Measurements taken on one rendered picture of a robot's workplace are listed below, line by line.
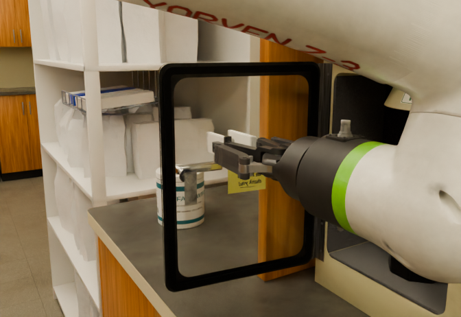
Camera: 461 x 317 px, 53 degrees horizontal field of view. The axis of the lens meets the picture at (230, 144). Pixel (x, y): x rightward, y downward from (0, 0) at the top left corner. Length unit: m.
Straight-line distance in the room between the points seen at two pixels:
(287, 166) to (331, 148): 0.06
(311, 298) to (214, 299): 0.19
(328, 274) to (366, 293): 0.10
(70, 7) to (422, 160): 1.59
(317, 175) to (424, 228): 0.13
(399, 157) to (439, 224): 0.06
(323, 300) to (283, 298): 0.08
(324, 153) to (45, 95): 2.26
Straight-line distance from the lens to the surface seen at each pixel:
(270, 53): 0.88
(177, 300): 0.93
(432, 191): 0.37
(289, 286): 0.98
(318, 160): 0.46
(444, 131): 0.38
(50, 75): 2.62
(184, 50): 1.90
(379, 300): 0.89
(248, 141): 0.65
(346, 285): 0.94
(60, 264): 2.88
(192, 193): 0.78
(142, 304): 1.18
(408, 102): 0.78
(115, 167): 1.85
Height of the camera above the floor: 1.41
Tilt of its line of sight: 12 degrees down
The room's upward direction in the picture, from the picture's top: straight up
